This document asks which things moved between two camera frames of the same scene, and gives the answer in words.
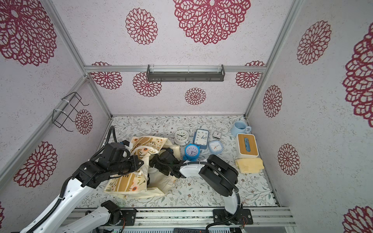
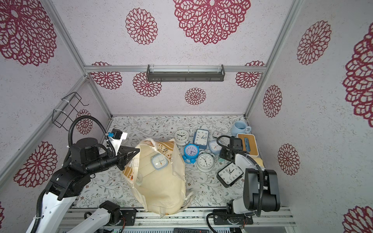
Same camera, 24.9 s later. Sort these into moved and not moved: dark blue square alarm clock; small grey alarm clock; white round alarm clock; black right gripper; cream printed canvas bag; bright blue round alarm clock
Moved: cream printed canvas bag; black right gripper
Not moved: dark blue square alarm clock; small grey alarm clock; white round alarm clock; bright blue round alarm clock
